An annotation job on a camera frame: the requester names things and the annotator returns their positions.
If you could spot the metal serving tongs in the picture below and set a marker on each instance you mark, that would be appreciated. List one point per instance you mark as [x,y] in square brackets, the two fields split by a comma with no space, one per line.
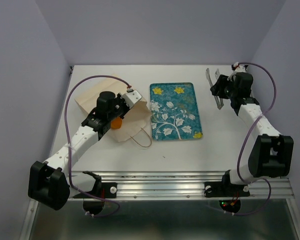
[214,90]

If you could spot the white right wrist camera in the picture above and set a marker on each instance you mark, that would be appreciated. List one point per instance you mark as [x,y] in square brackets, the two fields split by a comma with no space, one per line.
[237,68]

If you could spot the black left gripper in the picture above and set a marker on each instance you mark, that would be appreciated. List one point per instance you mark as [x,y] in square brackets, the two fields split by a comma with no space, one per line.
[119,99]

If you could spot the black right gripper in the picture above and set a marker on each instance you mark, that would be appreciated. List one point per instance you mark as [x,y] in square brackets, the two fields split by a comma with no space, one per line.
[222,80]

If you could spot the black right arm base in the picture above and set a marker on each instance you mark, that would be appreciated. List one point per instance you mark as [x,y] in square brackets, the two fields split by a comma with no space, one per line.
[228,194]

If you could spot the orange twisted fake bread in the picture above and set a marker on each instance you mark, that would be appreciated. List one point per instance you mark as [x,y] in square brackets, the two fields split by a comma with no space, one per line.
[116,123]

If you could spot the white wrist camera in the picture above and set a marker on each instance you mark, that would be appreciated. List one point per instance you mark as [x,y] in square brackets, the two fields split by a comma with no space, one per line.
[237,68]
[131,97]

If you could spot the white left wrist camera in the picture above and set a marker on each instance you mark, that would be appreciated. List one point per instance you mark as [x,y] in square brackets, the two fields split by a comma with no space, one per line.
[131,97]

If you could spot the aluminium front rail frame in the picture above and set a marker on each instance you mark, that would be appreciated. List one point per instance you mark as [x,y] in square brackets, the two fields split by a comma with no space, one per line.
[171,206]

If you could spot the teal floral tray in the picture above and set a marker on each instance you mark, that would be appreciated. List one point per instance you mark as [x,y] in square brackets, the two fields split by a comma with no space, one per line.
[174,112]

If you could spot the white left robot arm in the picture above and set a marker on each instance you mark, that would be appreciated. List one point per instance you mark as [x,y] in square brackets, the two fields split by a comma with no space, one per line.
[51,182]

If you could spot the beige paper bag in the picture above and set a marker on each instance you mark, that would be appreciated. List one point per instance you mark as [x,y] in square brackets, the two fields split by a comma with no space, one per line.
[133,122]

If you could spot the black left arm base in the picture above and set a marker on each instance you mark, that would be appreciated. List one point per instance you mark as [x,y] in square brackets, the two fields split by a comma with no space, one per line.
[98,199]

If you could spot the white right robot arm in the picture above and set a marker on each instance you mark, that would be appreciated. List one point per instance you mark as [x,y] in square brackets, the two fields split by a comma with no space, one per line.
[271,154]

